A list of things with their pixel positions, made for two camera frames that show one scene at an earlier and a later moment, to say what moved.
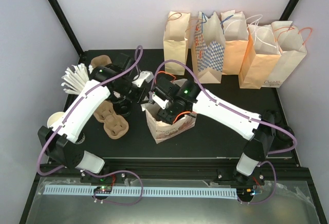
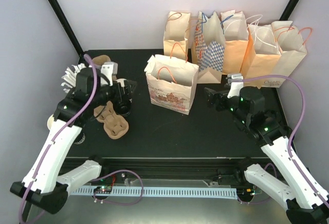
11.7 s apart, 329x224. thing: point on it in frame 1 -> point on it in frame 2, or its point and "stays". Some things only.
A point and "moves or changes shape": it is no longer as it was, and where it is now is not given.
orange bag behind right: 262,53 stays
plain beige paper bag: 175,41 stays
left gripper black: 138,99 -> 119,95
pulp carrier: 115,126 stays
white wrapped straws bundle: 74,77 stays
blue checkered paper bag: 208,48 stays
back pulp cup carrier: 102,60 stays
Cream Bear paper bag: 163,131 moves or changes shape
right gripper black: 168,119 -> 221,105
